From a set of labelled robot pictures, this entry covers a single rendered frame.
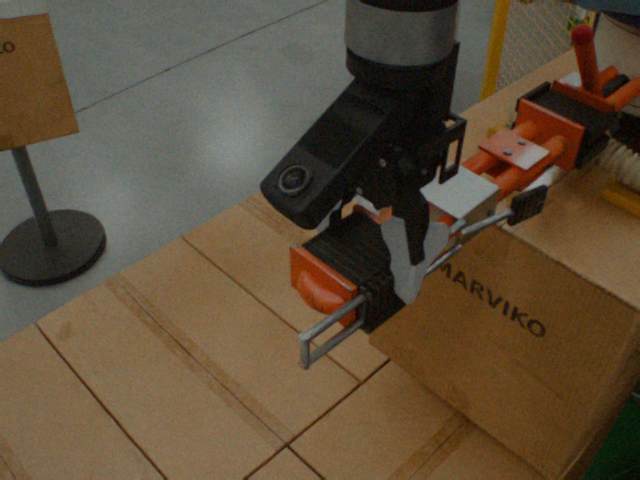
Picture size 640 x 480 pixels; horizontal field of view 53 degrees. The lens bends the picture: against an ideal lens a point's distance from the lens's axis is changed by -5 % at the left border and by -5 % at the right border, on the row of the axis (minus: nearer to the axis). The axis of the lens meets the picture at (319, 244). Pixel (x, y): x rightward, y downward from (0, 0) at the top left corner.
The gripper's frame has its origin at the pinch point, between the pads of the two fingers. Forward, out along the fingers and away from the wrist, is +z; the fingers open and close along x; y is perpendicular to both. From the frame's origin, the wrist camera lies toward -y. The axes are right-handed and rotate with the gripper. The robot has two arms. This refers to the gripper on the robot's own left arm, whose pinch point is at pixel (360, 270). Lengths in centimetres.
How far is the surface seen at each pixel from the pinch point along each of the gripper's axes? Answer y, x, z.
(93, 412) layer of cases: -13, 52, 67
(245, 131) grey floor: 121, 174, 121
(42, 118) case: 20, 133, 52
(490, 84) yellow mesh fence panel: 199, 103, 95
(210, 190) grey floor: 84, 151, 121
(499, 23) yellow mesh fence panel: 198, 103, 67
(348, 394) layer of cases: 26, 22, 66
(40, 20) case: 26, 131, 25
